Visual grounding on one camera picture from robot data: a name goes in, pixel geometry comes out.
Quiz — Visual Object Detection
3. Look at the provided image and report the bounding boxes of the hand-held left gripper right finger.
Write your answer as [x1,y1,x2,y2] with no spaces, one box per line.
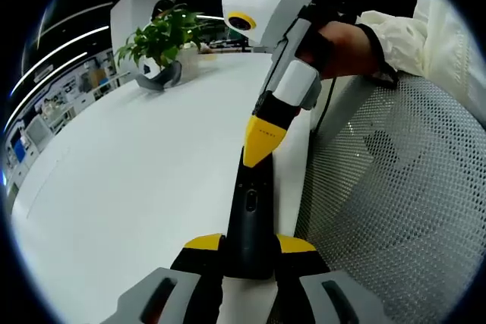
[265,233,380,324]

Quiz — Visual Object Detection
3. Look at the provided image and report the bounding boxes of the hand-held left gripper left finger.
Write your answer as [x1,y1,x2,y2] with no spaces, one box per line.
[100,233,229,324]

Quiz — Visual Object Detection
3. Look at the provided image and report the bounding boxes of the black remote control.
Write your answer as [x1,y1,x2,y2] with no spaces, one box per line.
[224,141,280,282]

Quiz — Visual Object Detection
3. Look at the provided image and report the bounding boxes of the person's right hand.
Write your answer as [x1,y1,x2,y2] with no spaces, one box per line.
[299,20,383,80]

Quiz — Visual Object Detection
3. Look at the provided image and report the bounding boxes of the clear plastic container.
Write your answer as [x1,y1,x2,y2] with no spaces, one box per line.
[177,47,199,81]

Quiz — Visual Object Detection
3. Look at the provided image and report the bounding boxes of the grey mesh chair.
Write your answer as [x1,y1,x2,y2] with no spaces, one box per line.
[295,73,486,324]

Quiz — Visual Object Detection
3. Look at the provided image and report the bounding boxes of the grey plant pot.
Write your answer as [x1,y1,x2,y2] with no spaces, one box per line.
[134,57,184,92]

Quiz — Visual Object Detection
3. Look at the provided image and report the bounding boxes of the green potted plant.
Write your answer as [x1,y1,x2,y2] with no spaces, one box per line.
[113,4,208,71]

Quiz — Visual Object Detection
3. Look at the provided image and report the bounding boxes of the white square pillar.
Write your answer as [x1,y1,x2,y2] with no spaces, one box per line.
[109,0,179,87]

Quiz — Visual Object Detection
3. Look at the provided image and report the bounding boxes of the white display cabinets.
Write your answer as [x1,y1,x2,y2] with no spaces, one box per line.
[0,46,127,188]

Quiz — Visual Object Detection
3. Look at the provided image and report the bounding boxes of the white kiosk machine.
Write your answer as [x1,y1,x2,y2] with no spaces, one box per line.
[22,117,51,146]

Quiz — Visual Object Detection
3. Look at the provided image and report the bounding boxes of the ceiling light strip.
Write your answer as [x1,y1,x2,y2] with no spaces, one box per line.
[5,50,89,127]
[11,24,111,94]

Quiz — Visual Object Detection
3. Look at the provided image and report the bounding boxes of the black cable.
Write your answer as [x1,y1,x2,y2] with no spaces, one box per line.
[314,76,337,132]

